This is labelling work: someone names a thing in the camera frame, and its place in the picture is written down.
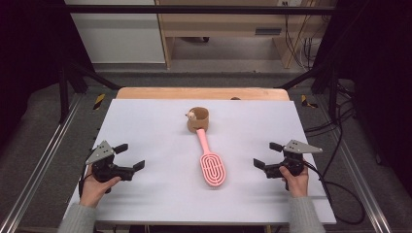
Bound black floor cables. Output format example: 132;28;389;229
303;80;358;178

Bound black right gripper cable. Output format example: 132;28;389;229
302;160;366;226

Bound beige wooden desk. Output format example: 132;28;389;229
154;0;338;70

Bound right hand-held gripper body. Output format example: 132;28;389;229
264;139;324;191

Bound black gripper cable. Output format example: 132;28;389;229
78;163;95;199
302;160;366;226

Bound black curtain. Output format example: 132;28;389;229
313;0;412;190
0;0;95;149

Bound black horizontal frame bar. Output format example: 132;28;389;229
63;4;338;16

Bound aluminium rail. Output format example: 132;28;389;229
315;96;394;233
0;96;83;233

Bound person's right hand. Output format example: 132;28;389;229
278;165;310;199

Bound wooden table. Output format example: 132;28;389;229
115;86;291;102

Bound pink hairbrush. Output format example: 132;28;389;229
195;127;227;188

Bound yellow black hazard tape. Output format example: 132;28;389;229
300;94;319;110
92;93;107;111

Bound white cabinet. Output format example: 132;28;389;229
63;0;167;65

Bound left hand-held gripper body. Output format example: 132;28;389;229
85;140;135;194

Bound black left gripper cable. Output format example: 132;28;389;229
78;163;95;199

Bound hanging desk cables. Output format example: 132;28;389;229
283;14;323;72

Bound black metal stand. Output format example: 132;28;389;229
277;60;342;122
57;60;121;124

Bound person's left hand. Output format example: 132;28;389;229
79;174;122;209

